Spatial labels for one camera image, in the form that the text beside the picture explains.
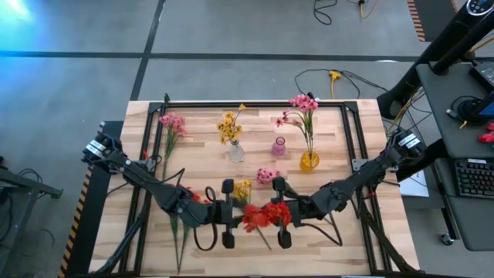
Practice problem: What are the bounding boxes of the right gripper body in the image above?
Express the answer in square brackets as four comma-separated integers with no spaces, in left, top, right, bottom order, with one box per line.
[272,176,314,249]

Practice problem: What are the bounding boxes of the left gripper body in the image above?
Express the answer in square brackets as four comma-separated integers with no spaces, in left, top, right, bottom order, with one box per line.
[210,179,236,249]

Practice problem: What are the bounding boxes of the yellow artificial flower bunch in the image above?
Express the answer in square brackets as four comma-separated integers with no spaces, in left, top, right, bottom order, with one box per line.
[215,103,249,147]
[232,179,255,206]

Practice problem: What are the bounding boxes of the pink artificial flower bunch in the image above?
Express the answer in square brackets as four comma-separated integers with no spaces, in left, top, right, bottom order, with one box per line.
[256,168,283,187]
[158,111,188,181]
[274,94,320,159]

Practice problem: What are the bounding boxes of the yellow glass vase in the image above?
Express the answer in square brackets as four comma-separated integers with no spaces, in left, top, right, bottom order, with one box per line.
[299,150,320,174]

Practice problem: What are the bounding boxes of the clear glass vase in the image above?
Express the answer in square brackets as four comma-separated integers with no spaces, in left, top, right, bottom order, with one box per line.
[228,141,245,164]

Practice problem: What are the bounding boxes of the pink glass vase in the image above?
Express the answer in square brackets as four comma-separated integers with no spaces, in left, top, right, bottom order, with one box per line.
[270,135,287,157]

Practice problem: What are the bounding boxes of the red artificial flowers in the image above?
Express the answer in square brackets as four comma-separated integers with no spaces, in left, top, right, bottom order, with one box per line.
[478,122,494,150]

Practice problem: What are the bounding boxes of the white paper sheet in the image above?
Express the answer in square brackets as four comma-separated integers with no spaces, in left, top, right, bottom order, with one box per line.
[399,169,430,198]

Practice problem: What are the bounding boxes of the black rig base platform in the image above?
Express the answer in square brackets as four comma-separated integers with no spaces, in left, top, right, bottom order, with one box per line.
[57,120,125,278]

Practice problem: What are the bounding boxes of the yellow power plug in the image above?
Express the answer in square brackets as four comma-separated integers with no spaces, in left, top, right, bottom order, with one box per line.
[328,69,343,100]

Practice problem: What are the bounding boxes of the grey office desk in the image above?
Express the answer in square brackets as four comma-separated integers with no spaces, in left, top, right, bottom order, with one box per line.
[415,63,494,252]

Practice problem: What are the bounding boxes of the black keyboard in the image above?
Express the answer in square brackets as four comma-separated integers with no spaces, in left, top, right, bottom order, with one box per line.
[454,158,494,200]

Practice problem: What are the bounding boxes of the black monitor stand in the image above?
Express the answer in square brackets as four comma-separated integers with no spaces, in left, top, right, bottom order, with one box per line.
[458,96,494,125]

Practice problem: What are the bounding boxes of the black tower fan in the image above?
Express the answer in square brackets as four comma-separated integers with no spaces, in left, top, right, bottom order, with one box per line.
[376,0,494,119]

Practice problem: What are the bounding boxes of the orange black hazard tape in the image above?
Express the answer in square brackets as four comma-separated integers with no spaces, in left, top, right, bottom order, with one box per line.
[407,0,426,42]

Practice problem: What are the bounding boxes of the black laptop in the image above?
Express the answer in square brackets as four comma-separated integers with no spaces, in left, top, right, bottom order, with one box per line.
[469,61,494,92]

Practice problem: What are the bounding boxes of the black floor mat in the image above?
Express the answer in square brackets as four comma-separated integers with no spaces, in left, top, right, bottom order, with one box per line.
[414,0,461,42]

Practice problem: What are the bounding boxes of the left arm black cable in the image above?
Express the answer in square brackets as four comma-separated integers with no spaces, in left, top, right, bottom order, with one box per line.
[154,154,220,253]

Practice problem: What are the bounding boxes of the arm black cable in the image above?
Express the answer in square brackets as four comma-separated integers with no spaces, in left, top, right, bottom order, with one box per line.
[299,208,344,248]
[154,154,220,253]

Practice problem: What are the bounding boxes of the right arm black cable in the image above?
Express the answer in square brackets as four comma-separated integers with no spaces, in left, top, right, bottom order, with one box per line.
[299,208,344,248]

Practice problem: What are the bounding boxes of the black aluminium table frame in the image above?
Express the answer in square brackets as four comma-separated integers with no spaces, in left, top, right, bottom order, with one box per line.
[117,92,424,276]

